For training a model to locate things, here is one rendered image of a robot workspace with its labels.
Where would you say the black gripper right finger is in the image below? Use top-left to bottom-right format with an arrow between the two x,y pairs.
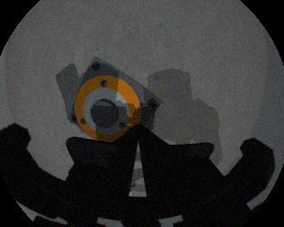
139,125 -> 214,197

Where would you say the orange and grey round plate with tab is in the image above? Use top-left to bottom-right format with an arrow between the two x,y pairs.
75,75 -> 142,143

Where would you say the dark grey rectangular base block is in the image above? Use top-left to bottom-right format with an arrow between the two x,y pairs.
69,57 -> 162,128

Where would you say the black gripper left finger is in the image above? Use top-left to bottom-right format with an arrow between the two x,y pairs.
66,125 -> 141,197

